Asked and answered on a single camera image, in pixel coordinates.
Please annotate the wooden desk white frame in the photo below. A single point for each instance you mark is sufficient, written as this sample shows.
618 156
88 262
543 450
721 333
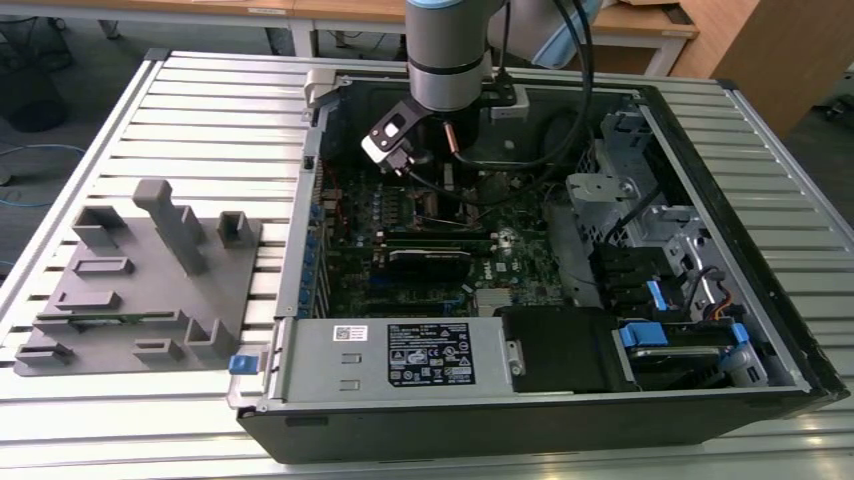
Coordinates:
200 6
650 30

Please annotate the black chair base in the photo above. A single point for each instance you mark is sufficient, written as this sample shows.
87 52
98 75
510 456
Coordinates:
842 109

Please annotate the black round bin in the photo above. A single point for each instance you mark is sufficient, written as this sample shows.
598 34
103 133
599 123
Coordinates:
36 115

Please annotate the perforated metal drive cage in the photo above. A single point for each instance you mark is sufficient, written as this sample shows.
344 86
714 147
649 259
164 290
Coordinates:
594 220

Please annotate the silver power supply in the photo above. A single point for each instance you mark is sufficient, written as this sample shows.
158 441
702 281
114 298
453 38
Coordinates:
314 372

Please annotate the blue case latch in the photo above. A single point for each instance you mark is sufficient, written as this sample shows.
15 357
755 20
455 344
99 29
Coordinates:
242 365

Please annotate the blue plastic tab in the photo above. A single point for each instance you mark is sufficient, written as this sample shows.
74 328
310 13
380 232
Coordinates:
657 296

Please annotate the CPU socket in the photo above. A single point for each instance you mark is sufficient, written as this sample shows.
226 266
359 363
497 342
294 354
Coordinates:
427 210

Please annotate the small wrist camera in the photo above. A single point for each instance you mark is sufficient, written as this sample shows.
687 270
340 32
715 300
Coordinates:
510 111

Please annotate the silver metal bracket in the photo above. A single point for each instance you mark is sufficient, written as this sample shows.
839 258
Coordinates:
594 187

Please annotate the black PC case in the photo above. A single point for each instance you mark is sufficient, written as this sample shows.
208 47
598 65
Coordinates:
467 435

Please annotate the black fan shroud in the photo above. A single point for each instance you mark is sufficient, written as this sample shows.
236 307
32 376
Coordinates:
627 270

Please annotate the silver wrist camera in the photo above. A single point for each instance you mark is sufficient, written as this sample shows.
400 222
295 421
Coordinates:
394 131

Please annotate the black plastic duct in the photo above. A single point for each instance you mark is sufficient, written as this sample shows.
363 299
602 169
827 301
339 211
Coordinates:
567 350

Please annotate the black graphics card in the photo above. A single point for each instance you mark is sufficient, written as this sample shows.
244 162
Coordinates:
430 270

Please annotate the hard disk in blue carrier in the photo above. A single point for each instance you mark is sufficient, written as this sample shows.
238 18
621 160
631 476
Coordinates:
643 334

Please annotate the silver finned heatsink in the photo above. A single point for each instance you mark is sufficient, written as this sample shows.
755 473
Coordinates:
494 297

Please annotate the wooden cabinet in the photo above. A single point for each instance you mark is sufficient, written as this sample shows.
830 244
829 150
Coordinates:
774 55

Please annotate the green motherboard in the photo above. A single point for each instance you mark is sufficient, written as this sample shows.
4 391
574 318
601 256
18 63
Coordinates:
527 250

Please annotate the grey plastic case latch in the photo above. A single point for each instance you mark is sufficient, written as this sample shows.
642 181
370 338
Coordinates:
319 87

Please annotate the grey parts rack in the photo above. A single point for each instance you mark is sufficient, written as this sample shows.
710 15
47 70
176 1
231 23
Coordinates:
147 300

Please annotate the green RAM stick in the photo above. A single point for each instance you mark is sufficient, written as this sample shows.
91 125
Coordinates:
107 319

